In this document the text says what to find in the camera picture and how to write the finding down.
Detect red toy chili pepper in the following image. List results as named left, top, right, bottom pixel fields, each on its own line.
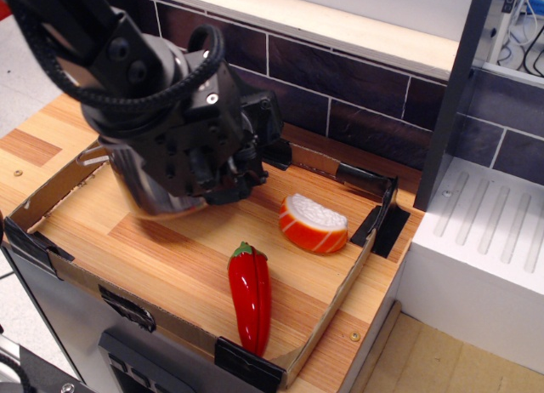
left=227, top=242, right=272, bottom=356

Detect cables in background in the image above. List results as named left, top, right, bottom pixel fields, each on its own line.
left=488, top=0, right=544, bottom=77

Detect stainless steel pot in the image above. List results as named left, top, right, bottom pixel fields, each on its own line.
left=76, top=140, right=207, bottom=219

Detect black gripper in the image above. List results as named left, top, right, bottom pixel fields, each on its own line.
left=82, top=25, right=283, bottom=204

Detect wooden shelf board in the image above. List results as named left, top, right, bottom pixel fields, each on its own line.
left=171, top=0, right=458, bottom=81

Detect white dish drainer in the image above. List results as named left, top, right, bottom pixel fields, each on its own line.
left=411, top=156, right=544, bottom=296

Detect dark grey vertical post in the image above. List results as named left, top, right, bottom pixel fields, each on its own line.
left=414, top=0, right=492, bottom=211

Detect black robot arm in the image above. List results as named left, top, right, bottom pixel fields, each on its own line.
left=4, top=0, right=283, bottom=213

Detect cardboard fence with black tape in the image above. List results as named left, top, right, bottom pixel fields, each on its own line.
left=1, top=129, right=422, bottom=392

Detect toy salmon sushi piece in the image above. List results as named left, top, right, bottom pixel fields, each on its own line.
left=279, top=193, right=348, bottom=253

